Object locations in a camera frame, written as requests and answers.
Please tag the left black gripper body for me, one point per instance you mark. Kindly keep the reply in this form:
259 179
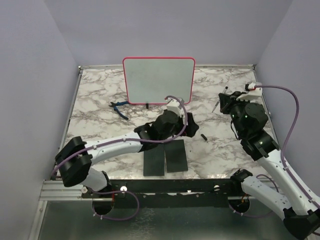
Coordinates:
177 129

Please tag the white whiteboard marker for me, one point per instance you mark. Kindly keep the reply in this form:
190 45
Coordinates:
218 102

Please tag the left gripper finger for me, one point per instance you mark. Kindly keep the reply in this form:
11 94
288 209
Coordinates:
190 119
191 130

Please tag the black foam pad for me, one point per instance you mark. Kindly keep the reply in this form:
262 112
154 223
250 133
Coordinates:
154 162
175 156

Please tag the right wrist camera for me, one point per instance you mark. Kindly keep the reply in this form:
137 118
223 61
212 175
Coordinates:
252 92

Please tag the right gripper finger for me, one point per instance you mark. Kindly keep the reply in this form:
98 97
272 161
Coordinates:
231 97
225 106

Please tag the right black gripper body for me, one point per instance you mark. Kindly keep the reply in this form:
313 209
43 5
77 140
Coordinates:
237 109

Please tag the right black foam pad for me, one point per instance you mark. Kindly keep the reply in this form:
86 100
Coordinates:
175 156

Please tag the aluminium table frame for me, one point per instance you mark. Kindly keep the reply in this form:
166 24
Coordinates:
64 215

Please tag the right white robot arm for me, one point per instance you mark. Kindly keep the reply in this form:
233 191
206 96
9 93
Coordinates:
297 205

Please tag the pink framed whiteboard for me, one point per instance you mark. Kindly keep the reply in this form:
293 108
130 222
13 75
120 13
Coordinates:
149 79

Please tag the left black foam pad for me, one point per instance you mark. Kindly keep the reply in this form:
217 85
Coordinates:
154 162

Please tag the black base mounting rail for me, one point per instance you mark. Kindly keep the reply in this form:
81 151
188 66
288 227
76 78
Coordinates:
171 193

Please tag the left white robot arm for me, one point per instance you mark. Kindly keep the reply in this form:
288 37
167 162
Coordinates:
76 159

